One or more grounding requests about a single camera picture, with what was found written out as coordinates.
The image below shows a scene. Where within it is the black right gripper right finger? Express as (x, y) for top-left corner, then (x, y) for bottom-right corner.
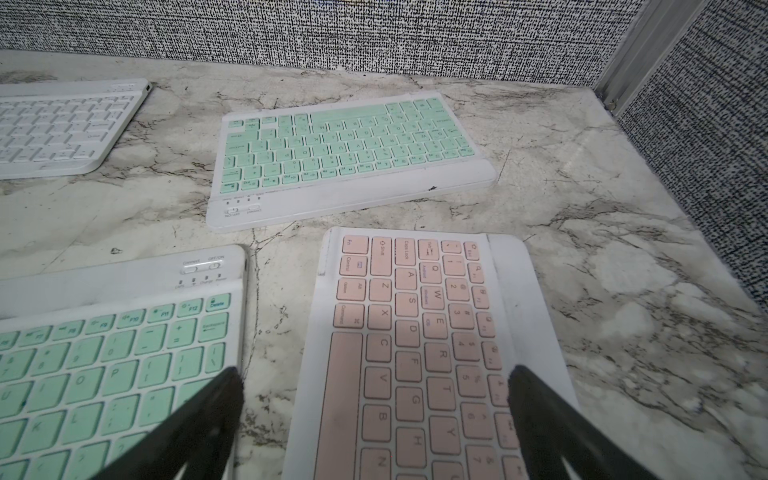
(507, 365), (656, 479)

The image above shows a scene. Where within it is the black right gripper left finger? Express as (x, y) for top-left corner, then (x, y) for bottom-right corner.
(94, 367), (244, 479)

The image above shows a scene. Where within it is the green keyboard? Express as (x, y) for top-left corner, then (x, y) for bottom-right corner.
(1, 245), (248, 479)
(206, 91), (498, 232)

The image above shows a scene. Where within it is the white keyboard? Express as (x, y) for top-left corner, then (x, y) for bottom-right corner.
(1, 78), (152, 180)

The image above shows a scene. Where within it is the pink keyboard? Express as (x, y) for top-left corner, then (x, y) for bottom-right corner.
(283, 227), (576, 479)

